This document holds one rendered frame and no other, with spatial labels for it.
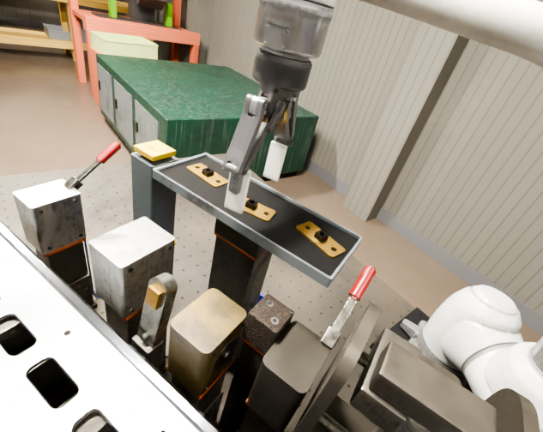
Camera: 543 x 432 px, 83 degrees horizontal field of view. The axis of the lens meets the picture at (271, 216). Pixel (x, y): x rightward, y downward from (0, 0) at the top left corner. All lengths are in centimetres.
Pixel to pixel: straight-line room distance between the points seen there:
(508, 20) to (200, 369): 61
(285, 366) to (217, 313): 12
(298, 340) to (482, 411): 22
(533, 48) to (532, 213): 220
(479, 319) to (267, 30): 79
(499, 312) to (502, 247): 190
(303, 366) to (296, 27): 41
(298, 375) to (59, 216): 54
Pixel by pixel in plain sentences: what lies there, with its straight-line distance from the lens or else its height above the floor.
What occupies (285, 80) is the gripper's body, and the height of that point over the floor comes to 138.
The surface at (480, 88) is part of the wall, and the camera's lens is 275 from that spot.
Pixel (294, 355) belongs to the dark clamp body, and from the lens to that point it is 46.
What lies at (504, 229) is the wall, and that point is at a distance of 278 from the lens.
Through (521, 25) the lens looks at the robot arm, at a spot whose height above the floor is 150.
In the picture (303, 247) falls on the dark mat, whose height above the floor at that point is 116.
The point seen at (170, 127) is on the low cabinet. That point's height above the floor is 62.
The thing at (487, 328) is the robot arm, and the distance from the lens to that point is 93.
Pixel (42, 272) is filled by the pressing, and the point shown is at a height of 100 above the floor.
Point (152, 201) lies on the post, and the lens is 70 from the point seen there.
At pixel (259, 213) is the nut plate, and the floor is 116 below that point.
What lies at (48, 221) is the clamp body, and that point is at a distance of 73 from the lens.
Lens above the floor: 145
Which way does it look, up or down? 34 degrees down
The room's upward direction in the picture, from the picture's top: 16 degrees clockwise
